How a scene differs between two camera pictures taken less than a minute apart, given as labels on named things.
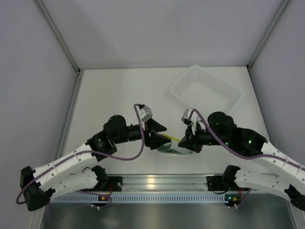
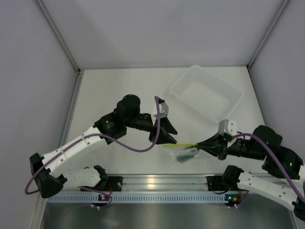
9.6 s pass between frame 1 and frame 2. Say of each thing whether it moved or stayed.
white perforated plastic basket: stayed
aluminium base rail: stayed
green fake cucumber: moved
